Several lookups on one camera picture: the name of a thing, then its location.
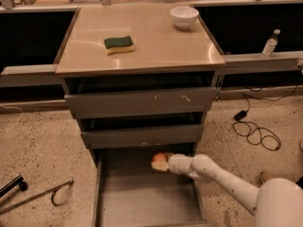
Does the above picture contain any black caster leg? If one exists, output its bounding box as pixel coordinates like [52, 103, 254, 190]
[0, 175, 27, 198]

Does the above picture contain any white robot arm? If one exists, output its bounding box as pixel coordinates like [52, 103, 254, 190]
[151, 153, 303, 227]

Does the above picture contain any green yellow sponge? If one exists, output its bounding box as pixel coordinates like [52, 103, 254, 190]
[104, 36, 134, 55]

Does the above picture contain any grey top drawer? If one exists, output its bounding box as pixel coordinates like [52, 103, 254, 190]
[65, 87, 216, 119]

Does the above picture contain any orange fruit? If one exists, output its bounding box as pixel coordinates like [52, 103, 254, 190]
[152, 152, 168, 162]

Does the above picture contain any tan shoe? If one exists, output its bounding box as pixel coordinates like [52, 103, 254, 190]
[259, 171, 273, 183]

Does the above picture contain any grey middle drawer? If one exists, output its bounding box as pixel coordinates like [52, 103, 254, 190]
[81, 125, 204, 148]

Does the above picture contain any white cable on floor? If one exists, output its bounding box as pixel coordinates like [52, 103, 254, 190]
[0, 103, 26, 131]

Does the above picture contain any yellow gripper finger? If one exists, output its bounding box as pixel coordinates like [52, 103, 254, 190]
[151, 162, 169, 172]

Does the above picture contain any grey bottom drawer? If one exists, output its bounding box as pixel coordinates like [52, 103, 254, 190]
[92, 149, 216, 227]

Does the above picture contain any white bowl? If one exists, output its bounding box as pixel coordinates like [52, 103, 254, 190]
[170, 7, 199, 29]

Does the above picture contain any grey drawer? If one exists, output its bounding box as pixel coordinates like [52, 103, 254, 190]
[92, 149, 216, 227]
[65, 87, 216, 119]
[81, 125, 204, 148]

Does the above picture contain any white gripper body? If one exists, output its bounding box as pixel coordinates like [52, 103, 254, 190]
[168, 154, 192, 175]

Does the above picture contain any grey drawer cabinet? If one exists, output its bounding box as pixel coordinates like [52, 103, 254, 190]
[52, 2, 227, 227]

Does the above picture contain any clear water bottle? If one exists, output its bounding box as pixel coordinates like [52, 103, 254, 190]
[262, 29, 280, 58]

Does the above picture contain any metal rod with hook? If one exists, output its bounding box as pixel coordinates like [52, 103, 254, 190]
[0, 180, 74, 216]

